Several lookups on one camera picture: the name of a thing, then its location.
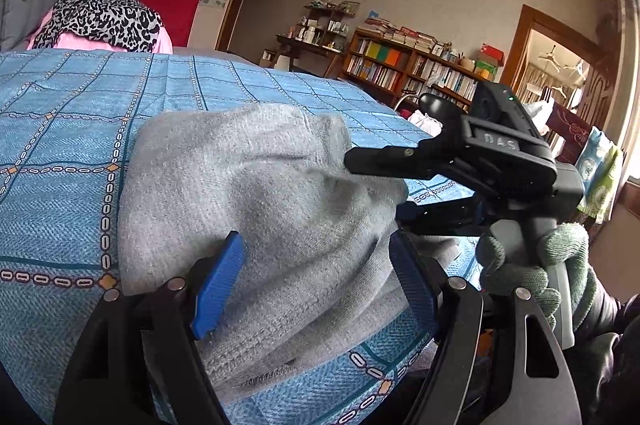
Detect wooden bookshelf with books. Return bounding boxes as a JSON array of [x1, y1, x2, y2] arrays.
[[341, 18, 495, 109]]

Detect leopard print blanket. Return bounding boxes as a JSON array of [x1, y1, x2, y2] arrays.
[[30, 0, 165, 55]]

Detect grey sweatpants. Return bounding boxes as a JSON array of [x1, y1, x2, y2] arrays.
[[117, 104, 408, 403]]

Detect right green gloved hand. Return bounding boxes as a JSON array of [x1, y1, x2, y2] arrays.
[[475, 223, 603, 331]]

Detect dark wooden desk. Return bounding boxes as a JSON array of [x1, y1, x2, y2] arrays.
[[259, 35, 344, 78]]

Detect pink quilt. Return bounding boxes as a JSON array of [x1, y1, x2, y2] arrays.
[[25, 0, 175, 56]]

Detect white bag on chair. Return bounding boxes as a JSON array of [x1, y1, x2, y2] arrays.
[[408, 110, 442, 137]]

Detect small shelf with trinkets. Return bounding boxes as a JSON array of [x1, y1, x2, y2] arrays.
[[291, 0, 360, 52]]

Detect blue patterned bedspread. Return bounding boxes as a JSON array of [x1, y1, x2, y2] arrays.
[[1, 49, 468, 424]]

